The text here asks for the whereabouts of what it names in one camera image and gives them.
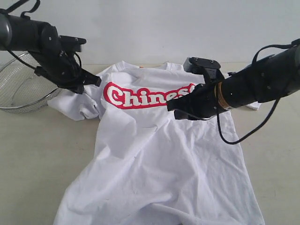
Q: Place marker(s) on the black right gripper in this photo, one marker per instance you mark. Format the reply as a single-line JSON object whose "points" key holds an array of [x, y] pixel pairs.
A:
{"points": [[200, 104]]}

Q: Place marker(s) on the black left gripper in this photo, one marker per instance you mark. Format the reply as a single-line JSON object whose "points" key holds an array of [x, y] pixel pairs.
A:
{"points": [[65, 72]]}

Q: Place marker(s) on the white t-shirt red print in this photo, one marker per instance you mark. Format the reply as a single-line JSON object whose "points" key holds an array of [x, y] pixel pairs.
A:
{"points": [[149, 168]]}

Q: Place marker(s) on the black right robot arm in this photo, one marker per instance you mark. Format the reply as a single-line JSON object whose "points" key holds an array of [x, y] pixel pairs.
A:
{"points": [[264, 80]]}

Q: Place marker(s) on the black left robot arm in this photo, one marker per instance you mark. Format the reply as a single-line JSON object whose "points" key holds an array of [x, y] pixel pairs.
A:
{"points": [[56, 55]]}

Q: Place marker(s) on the metal mesh basket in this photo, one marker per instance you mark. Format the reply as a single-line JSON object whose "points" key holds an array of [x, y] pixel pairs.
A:
{"points": [[22, 91]]}

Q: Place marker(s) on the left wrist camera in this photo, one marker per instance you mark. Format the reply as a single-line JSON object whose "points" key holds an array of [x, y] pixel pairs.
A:
{"points": [[72, 44]]}

